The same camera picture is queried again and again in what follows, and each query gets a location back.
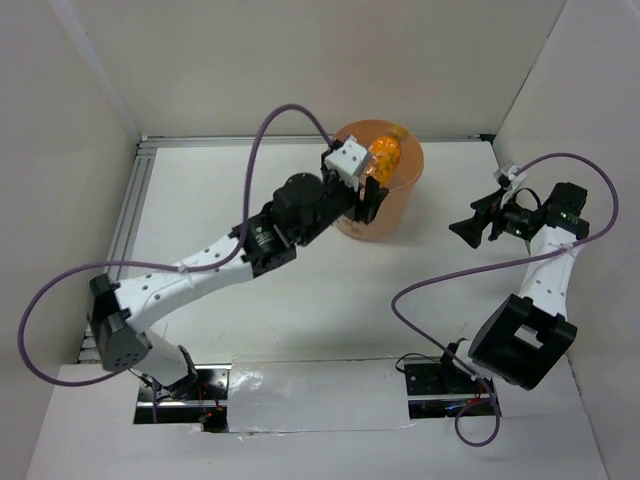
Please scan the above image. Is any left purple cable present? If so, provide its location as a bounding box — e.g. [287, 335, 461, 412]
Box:
[17, 103, 335, 421]

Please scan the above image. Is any purple cable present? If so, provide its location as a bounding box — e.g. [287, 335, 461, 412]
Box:
[390, 152, 620, 446]
[17, 103, 335, 421]

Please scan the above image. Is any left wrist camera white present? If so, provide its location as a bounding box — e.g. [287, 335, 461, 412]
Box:
[322, 136, 371, 191]

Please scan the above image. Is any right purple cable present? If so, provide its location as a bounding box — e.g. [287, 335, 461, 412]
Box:
[390, 152, 620, 446]

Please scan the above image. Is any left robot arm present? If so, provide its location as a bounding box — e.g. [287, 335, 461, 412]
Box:
[88, 171, 389, 399]

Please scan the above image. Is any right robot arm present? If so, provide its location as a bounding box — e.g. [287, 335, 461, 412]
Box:
[436, 183, 590, 392]

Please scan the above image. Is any peach capybara plastic bin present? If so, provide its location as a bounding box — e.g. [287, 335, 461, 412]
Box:
[334, 119, 424, 241]

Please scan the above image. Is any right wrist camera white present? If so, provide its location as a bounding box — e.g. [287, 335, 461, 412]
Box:
[494, 162, 528, 207]

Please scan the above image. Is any orange juice bottle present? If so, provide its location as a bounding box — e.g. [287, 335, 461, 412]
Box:
[361, 125, 408, 187]

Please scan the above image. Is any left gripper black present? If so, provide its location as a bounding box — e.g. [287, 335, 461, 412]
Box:
[296, 151, 388, 246]

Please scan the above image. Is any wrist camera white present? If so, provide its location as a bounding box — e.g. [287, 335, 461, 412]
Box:
[322, 136, 371, 191]
[494, 162, 528, 207]

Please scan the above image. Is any white taped cover sheet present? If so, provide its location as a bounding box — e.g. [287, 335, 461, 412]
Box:
[227, 359, 412, 434]

